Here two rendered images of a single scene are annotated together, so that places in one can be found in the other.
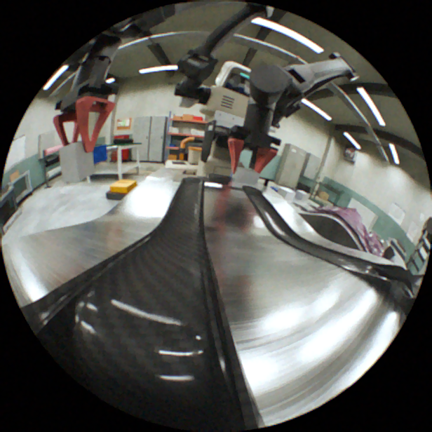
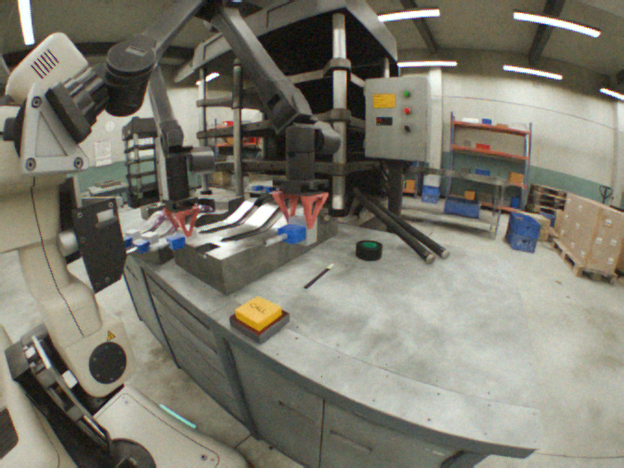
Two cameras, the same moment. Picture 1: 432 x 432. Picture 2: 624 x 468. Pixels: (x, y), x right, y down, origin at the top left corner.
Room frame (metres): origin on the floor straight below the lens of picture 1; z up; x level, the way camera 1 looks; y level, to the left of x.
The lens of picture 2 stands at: (0.45, 0.59, 1.10)
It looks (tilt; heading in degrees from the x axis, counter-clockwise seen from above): 19 degrees down; 225
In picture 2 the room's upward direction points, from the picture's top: straight up
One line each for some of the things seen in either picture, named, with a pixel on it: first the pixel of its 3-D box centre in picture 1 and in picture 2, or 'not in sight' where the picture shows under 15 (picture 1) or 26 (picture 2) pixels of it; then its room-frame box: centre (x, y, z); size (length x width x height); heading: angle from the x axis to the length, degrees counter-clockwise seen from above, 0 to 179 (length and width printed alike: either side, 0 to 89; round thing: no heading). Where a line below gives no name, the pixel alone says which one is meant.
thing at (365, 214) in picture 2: not in sight; (292, 197); (-0.71, -0.78, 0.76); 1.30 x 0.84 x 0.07; 101
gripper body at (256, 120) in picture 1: (257, 125); (178, 190); (0.29, -0.04, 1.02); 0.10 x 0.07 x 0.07; 100
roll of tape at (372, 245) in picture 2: not in sight; (369, 250); (-0.14, 0.24, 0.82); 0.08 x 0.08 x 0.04
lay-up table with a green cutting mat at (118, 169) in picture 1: (97, 160); not in sight; (2.40, 3.50, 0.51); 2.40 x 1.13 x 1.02; 102
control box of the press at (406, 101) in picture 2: not in sight; (392, 225); (-0.68, 0.05, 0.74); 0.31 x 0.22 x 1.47; 101
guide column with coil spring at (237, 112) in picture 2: not in sight; (238, 153); (-0.34, -0.88, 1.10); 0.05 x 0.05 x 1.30
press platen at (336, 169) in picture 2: not in sight; (292, 170); (-0.71, -0.76, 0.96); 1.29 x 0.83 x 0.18; 101
